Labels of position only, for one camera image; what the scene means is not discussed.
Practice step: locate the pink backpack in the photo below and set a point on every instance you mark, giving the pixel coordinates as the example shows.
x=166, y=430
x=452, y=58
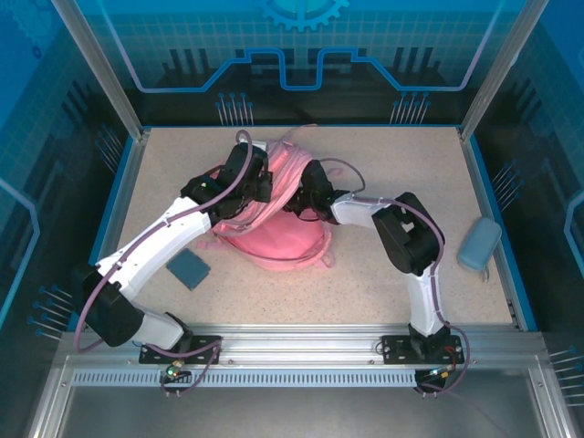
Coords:
x=274, y=237

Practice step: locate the teal leather wallet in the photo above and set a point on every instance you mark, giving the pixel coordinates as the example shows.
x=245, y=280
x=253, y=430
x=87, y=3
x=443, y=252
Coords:
x=188, y=269

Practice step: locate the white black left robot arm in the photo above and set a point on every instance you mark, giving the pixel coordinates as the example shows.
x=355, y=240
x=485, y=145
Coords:
x=155, y=246

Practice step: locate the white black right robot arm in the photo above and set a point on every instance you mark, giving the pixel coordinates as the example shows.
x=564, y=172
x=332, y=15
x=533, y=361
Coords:
x=356, y=210

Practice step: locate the blue table edge trim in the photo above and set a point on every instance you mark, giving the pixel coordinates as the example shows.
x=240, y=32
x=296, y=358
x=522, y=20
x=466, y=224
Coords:
x=485, y=182
x=106, y=228

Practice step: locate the blue gear graphic panel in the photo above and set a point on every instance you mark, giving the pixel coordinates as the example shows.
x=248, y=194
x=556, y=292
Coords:
x=182, y=45

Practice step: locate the grey-blue glasses case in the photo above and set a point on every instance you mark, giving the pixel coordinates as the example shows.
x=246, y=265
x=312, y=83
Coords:
x=479, y=244

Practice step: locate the small green LED board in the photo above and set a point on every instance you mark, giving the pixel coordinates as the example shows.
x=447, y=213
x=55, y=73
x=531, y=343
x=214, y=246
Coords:
x=172, y=372
x=440, y=374

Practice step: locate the blue grid side panel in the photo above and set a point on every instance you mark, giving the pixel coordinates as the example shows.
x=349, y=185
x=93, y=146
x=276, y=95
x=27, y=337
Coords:
x=27, y=137
x=556, y=137

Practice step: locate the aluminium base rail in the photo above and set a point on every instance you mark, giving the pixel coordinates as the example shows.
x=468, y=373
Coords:
x=301, y=342

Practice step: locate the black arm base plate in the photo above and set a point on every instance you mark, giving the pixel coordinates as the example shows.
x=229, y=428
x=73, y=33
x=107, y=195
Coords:
x=392, y=349
x=203, y=342

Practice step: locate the aluminium frame post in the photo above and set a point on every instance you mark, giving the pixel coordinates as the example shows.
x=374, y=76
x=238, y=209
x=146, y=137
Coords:
x=500, y=68
x=104, y=68

